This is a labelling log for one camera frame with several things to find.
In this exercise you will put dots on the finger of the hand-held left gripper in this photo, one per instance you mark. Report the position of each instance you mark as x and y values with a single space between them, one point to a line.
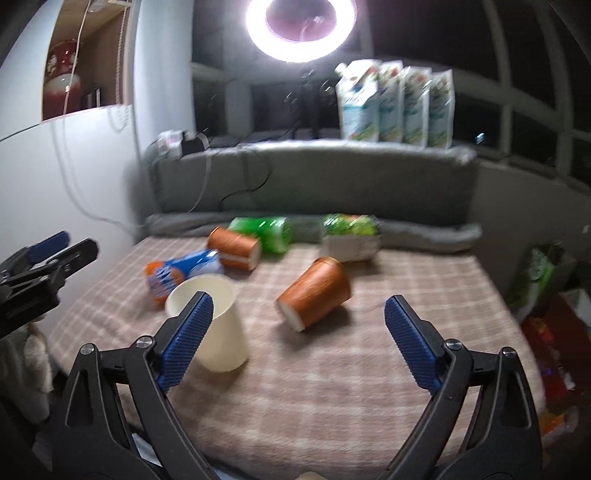
69 258
46 244

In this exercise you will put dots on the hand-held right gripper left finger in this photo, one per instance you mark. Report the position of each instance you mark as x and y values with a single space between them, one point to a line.
187 339

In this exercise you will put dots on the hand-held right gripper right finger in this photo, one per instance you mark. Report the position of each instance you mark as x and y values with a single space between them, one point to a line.
411 339

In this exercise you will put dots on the orange paper cup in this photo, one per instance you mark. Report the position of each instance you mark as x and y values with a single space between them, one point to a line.
318 290
233 247

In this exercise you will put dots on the white paper cup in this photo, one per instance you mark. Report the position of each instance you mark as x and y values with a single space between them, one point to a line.
221 318

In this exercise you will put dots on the fluffy beige cloth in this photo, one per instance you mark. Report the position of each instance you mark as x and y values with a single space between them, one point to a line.
27 364

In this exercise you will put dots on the blue orange snack packet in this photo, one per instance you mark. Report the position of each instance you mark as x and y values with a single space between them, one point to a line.
184 272

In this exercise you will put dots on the checked beige blanket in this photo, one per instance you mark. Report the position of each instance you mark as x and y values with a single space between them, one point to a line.
323 392

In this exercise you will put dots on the green drink can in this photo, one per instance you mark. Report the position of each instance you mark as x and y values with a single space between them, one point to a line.
263 233

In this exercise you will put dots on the green and white bag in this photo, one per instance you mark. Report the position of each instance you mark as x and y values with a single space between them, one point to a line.
538 281

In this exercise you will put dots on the red package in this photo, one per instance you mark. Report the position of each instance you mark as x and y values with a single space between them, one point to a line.
558 337

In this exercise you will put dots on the white power strip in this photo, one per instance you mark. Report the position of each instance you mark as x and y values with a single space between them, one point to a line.
168 141

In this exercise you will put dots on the red and white vase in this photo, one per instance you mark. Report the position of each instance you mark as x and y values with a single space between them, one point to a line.
57 87

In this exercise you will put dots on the grey cushion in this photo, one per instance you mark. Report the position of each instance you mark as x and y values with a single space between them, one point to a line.
346 180

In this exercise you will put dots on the black light stand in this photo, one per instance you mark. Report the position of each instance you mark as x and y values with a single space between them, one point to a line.
307 101

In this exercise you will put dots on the wooden wall shelf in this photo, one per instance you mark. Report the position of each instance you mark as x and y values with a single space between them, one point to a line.
106 50

